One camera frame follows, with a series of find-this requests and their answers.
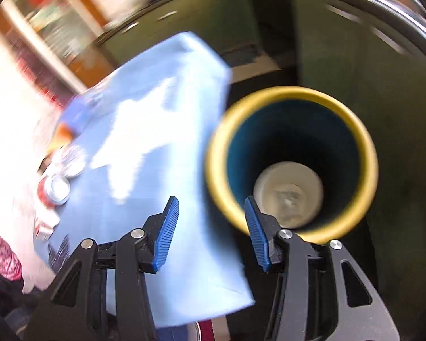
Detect orange foam net sleeve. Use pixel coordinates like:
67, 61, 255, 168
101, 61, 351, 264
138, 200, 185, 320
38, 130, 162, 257
47, 122, 74, 154

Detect red white snack wrapper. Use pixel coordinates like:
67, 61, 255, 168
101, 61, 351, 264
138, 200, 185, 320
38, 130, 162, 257
34, 145, 87, 241

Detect red paper noodle cup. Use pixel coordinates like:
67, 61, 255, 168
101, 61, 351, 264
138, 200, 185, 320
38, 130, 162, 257
253, 162, 324, 229

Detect yellow rimmed trash bin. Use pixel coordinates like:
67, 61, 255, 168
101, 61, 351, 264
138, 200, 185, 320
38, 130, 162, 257
204, 86, 379, 244

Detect blue patterned tablecloth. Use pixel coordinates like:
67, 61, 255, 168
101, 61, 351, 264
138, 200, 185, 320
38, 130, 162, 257
34, 32, 254, 328

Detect green lower cabinets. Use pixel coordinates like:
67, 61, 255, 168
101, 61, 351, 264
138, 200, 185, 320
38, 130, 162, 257
96, 0, 426, 305

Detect glass sliding door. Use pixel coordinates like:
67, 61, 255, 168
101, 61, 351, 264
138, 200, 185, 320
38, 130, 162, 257
0, 0, 114, 94

